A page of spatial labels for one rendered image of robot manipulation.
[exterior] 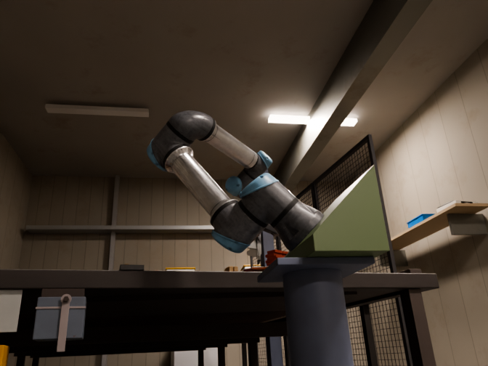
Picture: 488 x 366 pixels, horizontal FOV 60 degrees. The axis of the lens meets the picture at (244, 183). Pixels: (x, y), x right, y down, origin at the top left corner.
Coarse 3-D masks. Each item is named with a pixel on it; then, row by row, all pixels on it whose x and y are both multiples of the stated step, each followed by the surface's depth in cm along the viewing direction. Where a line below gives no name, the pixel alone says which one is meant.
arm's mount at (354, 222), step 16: (368, 176) 116; (352, 192) 113; (368, 192) 114; (336, 208) 111; (352, 208) 112; (368, 208) 112; (320, 224) 109; (336, 224) 109; (352, 224) 110; (368, 224) 111; (384, 224) 111; (304, 240) 113; (320, 240) 106; (336, 240) 107; (352, 240) 108; (368, 240) 109; (384, 240) 110; (288, 256) 126; (304, 256) 112; (320, 256) 111; (336, 256) 112; (352, 256) 113
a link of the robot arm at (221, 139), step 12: (168, 120) 149; (180, 120) 146; (192, 120) 146; (204, 120) 149; (180, 132) 145; (192, 132) 147; (204, 132) 150; (216, 132) 154; (216, 144) 157; (228, 144) 159; (240, 144) 164; (228, 156) 165; (240, 156) 165; (252, 156) 168; (264, 156) 172; (252, 168) 171; (264, 168) 174
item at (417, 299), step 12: (408, 300) 168; (420, 300) 168; (408, 312) 167; (420, 312) 166; (408, 324) 167; (420, 324) 164; (408, 336) 166; (420, 336) 162; (420, 348) 160; (432, 348) 161; (420, 360) 159; (432, 360) 159
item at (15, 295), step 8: (0, 296) 125; (8, 296) 125; (16, 296) 126; (0, 304) 124; (8, 304) 124; (16, 304) 125; (0, 312) 123; (8, 312) 124; (16, 312) 124; (0, 320) 122; (8, 320) 123; (16, 320) 124; (0, 328) 122; (8, 328) 122; (16, 328) 123
